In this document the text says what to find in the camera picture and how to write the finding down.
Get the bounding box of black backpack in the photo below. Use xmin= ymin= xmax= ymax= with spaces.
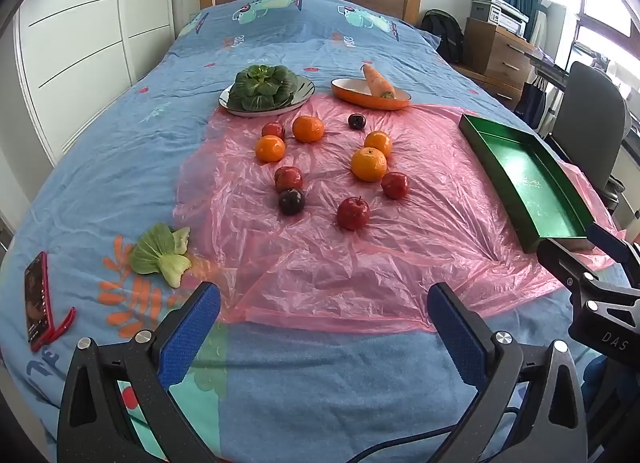
xmin=420 ymin=9 xmax=466 ymax=64

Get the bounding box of white printer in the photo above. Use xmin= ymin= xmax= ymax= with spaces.
xmin=492 ymin=0 xmax=530 ymax=39

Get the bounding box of whole green bok choy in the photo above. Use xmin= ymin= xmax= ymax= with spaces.
xmin=227 ymin=64 xmax=301 ymax=111

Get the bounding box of patterned white plate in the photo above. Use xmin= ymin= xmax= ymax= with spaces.
xmin=218 ymin=74 xmax=316 ymax=118

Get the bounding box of grey office chair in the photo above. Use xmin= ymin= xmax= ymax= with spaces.
xmin=537 ymin=60 xmax=633 ymax=204

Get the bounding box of window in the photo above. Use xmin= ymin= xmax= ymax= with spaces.
xmin=565 ymin=0 xmax=640 ymax=94

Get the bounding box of wooden dresser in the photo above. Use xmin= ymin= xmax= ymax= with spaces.
xmin=462 ymin=18 xmax=538 ymax=111

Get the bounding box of cut bok choy piece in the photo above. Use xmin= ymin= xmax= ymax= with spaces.
xmin=129 ymin=222 xmax=193 ymax=289

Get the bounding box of orange oval dish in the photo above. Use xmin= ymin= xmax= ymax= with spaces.
xmin=331 ymin=77 xmax=412 ymax=111

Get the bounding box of large orange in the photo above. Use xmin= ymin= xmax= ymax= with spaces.
xmin=350 ymin=147 xmax=388 ymax=182

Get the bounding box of desk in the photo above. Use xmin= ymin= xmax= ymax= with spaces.
xmin=527 ymin=46 xmax=571 ymax=81

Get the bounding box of green rectangular tray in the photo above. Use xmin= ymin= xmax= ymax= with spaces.
xmin=458 ymin=113 xmax=596 ymax=255

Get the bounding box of carrot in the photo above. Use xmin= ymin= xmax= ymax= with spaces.
xmin=361 ymin=64 xmax=396 ymax=100

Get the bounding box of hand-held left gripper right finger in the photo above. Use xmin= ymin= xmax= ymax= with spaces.
xmin=426 ymin=282 xmax=588 ymax=463

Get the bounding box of white wardrobe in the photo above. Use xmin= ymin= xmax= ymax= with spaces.
xmin=15 ymin=0 xmax=176 ymax=169

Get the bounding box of red-cased smartphone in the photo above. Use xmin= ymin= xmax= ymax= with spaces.
xmin=24 ymin=251 xmax=77 ymax=353

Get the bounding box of black cable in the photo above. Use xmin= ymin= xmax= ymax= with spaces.
xmin=345 ymin=423 xmax=461 ymax=463

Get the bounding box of pink plastic sheet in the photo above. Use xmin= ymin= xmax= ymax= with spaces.
xmin=172 ymin=93 xmax=626 ymax=334

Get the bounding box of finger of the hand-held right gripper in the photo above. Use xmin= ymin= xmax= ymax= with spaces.
xmin=537 ymin=239 xmax=601 ymax=294
xmin=586 ymin=223 xmax=640 ymax=289

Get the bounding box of dark blue bag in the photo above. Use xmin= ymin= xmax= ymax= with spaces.
xmin=515 ymin=78 xmax=551 ymax=116

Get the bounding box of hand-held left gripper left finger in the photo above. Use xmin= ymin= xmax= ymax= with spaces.
xmin=57 ymin=282 xmax=222 ymax=463

